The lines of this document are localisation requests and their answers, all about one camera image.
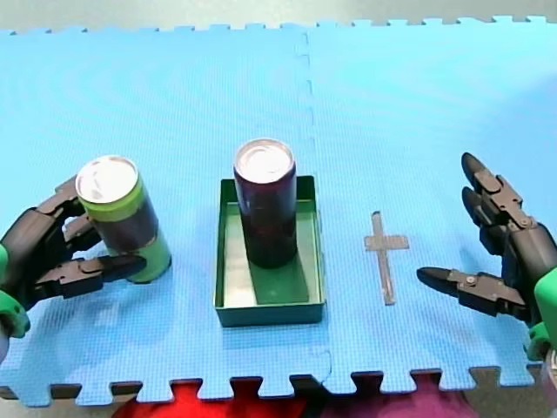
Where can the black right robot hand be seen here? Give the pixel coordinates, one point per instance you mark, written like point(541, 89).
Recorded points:
point(500, 257)

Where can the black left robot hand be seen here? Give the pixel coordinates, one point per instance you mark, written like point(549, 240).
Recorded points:
point(56, 257)

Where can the green can with dark band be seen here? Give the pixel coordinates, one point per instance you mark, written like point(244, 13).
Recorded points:
point(122, 222)

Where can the dark purple drink can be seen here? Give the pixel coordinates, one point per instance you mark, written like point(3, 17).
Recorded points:
point(267, 204)

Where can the shallow green tray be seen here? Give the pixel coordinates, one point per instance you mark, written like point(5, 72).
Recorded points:
point(270, 278)

